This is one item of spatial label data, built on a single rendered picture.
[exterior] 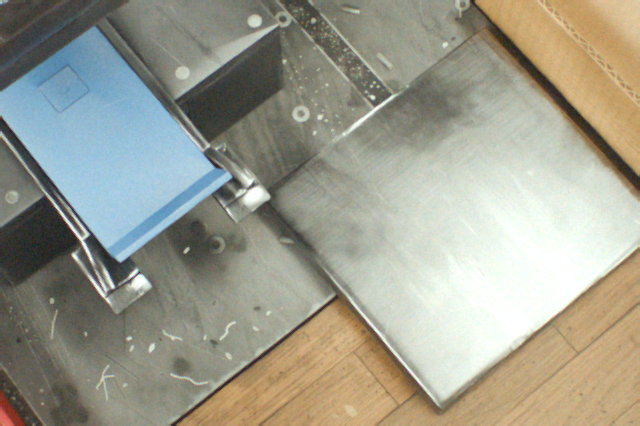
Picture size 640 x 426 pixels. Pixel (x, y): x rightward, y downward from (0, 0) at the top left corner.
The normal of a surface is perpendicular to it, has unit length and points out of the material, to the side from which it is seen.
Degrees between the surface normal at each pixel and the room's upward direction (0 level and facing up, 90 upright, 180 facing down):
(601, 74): 90
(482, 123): 0
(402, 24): 0
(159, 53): 0
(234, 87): 90
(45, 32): 90
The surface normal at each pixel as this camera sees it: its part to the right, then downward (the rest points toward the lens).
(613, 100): -0.78, 0.59
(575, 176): -0.02, -0.33
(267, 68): 0.62, 0.73
